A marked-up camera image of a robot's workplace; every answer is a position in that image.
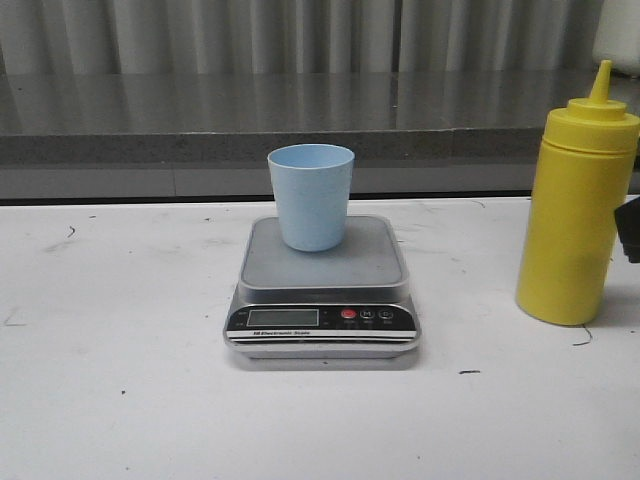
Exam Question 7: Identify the yellow squeeze bottle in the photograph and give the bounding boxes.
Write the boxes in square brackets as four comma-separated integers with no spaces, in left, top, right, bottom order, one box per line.
[516,59,639,326]

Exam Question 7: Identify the white container in background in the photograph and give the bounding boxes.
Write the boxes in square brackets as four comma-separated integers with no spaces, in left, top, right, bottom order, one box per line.
[592,0,640,77]

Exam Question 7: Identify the grey steel counter shelf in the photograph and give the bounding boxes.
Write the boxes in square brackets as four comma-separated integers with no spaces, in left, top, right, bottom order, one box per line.
[1,69,595,203]

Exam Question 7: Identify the silver digital kitchen scale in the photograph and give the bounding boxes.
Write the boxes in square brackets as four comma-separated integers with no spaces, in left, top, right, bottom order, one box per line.
[223,215,421,364]

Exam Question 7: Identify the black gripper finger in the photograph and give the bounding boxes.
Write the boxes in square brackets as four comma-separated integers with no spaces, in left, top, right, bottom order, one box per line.
[614,197,640,262]

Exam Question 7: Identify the light blue plastic cup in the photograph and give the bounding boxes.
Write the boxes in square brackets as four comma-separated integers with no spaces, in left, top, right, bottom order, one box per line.
[267,144,355,252]

